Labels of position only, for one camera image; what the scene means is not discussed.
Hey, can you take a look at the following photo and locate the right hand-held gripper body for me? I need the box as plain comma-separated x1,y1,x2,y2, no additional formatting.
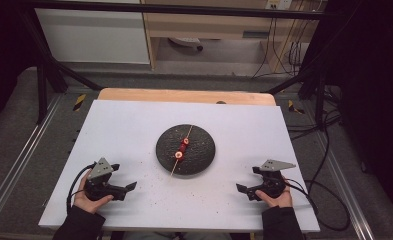
246,159,297,202

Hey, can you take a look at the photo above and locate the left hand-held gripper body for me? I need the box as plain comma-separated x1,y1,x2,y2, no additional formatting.
83,157,127,202

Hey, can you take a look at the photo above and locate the thin wooden skewer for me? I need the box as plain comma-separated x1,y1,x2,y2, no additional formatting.
170,124,195,177

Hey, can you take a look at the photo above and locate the round black textured plate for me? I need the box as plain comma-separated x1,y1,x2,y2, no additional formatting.
155,124,217,177

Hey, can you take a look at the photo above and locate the person's right hand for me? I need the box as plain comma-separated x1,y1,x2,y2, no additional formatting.
254,185,294,210

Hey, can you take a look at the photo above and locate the person's left hand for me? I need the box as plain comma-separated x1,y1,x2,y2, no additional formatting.
73,169,115,215

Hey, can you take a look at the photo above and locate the white board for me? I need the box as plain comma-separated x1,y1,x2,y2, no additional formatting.
38,99,321,234

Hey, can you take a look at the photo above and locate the light wooden table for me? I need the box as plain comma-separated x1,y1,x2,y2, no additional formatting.
97,87,277,107

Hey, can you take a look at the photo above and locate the white cabinet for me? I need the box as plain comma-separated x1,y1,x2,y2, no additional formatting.
35,7,151,65

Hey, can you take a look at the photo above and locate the white chair base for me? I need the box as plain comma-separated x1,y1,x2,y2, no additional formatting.
167,36,204,52

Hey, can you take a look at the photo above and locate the light wooden desk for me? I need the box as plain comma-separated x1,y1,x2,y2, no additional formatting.
140,0,320,72

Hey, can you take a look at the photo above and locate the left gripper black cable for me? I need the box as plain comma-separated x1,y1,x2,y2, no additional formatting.
66,162,97,215

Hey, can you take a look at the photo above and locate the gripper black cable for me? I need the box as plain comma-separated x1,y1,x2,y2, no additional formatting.
66,162,97,215
283,178,351,232

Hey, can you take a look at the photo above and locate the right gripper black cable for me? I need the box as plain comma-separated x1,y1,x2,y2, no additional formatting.
283,178,351,232

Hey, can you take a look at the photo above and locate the aluminium floor rail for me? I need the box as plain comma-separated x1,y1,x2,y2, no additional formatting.
0,94,64,228
312,131,376,240

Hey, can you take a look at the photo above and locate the bundle of hanging cables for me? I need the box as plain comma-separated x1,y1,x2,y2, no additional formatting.
251,9,322,80

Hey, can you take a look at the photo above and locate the white wall socket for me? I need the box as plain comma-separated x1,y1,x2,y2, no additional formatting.
265,0,294,11

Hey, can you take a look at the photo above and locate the black metal frame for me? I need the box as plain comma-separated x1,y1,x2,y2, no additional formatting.
17,0,347,132

